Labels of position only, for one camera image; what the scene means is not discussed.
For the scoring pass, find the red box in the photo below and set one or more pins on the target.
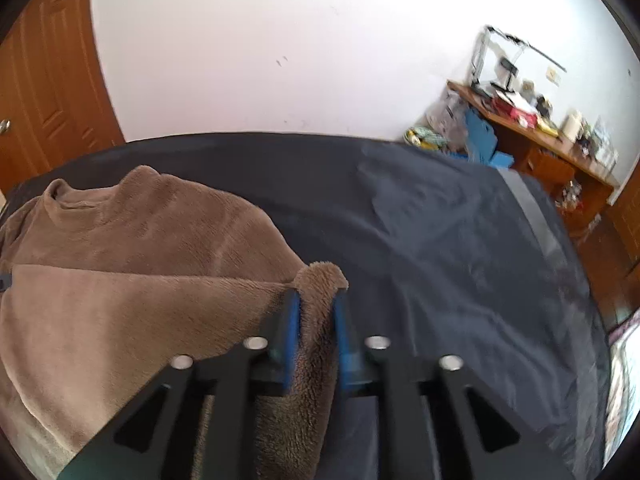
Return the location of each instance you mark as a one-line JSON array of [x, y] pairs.
[[515, 109]]

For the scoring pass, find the wooden door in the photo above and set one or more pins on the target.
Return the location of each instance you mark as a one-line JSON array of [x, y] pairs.
[[50, 60]]

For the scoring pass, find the white jar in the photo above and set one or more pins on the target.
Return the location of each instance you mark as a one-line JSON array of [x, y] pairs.
[[572, 127]]

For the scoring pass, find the metal door knob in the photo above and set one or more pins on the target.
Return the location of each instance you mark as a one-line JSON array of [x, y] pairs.
[[4, 126]]

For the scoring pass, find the dark grey bed sheet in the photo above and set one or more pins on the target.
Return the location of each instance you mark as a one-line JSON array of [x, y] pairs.
[[425, 260]]

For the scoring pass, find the small black desk stand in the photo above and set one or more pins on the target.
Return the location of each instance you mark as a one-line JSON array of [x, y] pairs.
[[507, 67]]

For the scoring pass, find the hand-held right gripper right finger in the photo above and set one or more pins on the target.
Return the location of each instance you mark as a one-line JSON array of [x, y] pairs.
[[345, 345]]

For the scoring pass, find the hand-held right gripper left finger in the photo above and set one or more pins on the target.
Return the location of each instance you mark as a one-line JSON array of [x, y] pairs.
[[291, 340]]

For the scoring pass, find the patterned quilt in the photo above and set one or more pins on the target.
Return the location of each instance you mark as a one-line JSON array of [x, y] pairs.
[[622, 385]]

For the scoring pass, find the wooden desk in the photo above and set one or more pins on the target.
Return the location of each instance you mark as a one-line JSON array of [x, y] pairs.
[[550, 160]]

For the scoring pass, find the brown fleece sweater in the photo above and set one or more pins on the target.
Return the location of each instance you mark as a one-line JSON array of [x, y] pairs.
[[125, 285]]

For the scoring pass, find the clear plastic bag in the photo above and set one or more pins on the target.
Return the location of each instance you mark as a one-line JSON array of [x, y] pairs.
[[445, 112]]

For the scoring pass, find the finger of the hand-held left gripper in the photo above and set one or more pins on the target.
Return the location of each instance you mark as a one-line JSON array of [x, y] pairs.
[[4, 283]]

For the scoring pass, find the black desk lamp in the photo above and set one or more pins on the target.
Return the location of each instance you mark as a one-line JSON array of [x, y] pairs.
[[482, 55]]

